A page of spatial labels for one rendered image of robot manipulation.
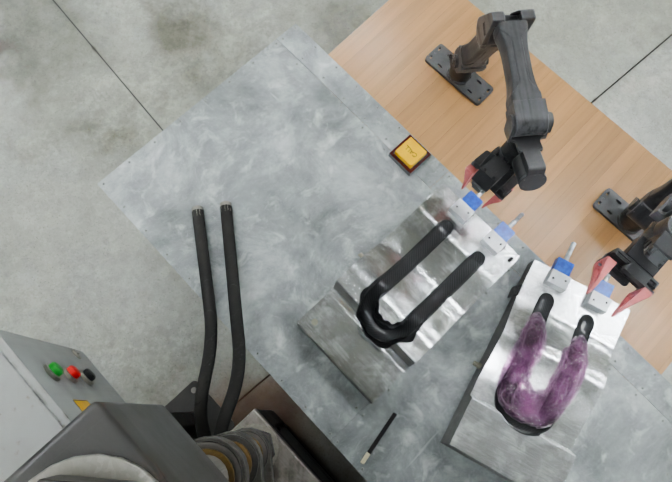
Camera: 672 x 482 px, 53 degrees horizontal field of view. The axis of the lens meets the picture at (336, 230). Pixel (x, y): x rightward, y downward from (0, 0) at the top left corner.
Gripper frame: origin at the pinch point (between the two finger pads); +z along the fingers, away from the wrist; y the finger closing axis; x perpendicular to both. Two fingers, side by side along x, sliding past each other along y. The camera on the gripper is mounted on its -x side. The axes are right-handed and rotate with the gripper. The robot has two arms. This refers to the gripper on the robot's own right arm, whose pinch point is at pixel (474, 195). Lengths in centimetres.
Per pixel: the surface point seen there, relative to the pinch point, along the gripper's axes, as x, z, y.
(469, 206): 6.2, 8.4, 0.4
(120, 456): -111, -51, 3
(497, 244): 3.4, 8.6, 11.6
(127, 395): -40, 139, -40
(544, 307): 6.1, 14.8, 30.5
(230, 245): -34, 37, -33
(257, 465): -77, 11, 9
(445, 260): -4.6, 16.8, 5.7
